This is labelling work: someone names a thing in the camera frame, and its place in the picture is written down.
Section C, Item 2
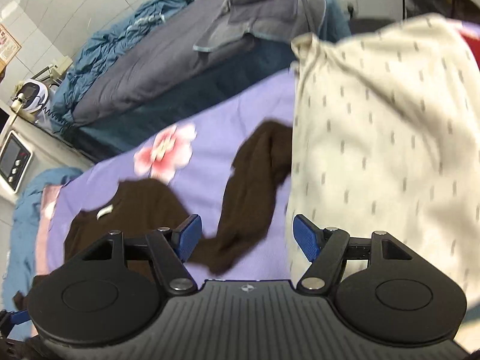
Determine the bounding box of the dark brown long-sleeve shirt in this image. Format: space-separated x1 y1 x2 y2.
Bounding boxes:
64 121 292 281

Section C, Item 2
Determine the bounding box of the purple floral bed sheet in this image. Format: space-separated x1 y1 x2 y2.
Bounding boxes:
36 69 295 281

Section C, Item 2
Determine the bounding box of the cream patterned pillow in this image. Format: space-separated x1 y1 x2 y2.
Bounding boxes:
286 14 479 350

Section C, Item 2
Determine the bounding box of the cream appliance with control panel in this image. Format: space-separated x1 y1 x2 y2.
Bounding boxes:
1 103 93 204

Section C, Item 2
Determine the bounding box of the grey folded garment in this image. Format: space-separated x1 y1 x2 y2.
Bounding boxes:
193 0 326 53

